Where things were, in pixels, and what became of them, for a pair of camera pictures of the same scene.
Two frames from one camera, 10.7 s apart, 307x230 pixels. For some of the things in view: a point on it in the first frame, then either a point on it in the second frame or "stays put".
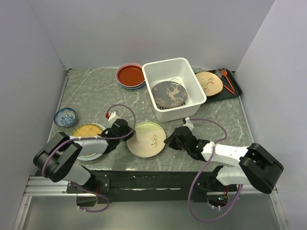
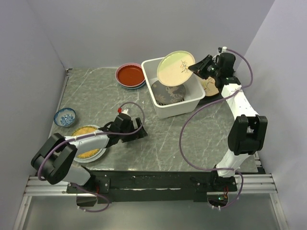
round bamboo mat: (87, 130) stays put
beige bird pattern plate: (212, 84) stays put
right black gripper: (171, 142) → (199, 68)
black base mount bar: (151, 186) stays put
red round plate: (130, 74) stays put
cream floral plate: (148, 141) → (173, 70)
